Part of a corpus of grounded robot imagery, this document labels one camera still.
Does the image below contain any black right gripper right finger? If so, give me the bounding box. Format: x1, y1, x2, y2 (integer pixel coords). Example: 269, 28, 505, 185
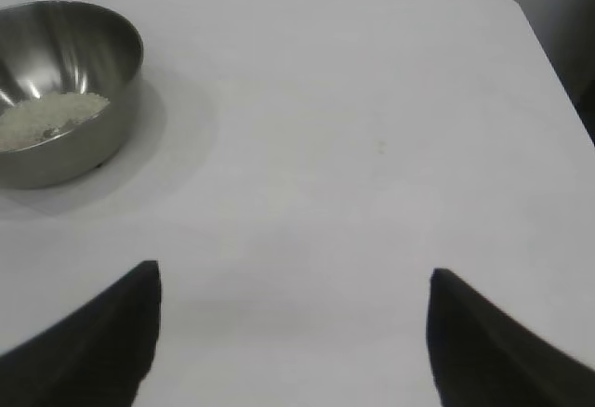
427, 267, 595, 407

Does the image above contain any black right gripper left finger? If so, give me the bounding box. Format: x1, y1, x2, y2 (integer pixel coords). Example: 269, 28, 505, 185
0, 260, 163, 407

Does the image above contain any stainless steel mixing bowl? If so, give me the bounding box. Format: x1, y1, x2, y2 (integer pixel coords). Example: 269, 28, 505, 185
0, 0, 145, 190

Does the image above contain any white uncooked rice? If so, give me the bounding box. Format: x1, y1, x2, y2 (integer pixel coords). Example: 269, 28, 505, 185
0, 91, 112, 152

